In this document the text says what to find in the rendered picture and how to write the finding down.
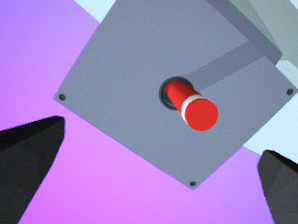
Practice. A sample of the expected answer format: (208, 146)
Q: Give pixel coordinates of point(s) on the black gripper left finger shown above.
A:
(26, 154)

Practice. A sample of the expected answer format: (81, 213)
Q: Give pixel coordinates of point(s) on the red peg with white band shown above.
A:
(199, 112)

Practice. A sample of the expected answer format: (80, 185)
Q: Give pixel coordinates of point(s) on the light blue sloped panel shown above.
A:
(117, 83)

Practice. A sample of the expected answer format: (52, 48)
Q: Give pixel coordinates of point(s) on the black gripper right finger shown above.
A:
(279, 180)

